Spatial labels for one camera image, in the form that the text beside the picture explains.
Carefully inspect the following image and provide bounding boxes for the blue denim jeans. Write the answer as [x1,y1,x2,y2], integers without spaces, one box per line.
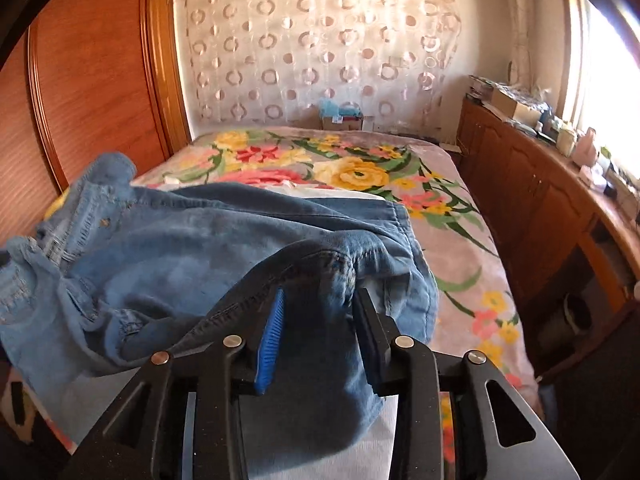
[1,153,438,476]

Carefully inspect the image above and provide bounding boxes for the pink bottle on sideboard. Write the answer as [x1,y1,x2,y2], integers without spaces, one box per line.
[572,127,599,167]

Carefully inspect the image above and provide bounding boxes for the white floral folded quilt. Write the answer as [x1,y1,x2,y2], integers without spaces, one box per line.
[64,184,420,479]

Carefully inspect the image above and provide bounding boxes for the wooden wardrobe sliding doors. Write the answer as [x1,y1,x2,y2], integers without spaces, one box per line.
[1,0,191,237]

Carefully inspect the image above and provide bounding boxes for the long wooden sideboard cabinet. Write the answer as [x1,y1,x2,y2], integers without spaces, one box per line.
[457,96,639,376]

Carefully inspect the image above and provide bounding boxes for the window with wooden frame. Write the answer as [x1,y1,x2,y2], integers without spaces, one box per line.
[561,0,639,179]

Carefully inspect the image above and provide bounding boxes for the circle pattern sheer curtain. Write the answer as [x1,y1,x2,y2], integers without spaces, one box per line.
[175,0,461,133]

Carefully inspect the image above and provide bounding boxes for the white jar on sideboard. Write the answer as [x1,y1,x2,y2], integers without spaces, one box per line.
[555,126,577,157]

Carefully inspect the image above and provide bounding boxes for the floral plush bed blanket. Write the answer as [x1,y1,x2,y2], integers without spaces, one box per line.
[43,127,544,466]

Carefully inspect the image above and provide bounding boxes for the cardboard box on sideboard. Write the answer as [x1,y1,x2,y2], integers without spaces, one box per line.
[490,87,542,128]

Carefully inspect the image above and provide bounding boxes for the cardboard box with blue items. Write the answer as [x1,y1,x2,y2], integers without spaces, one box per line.
[319,99,363,131]

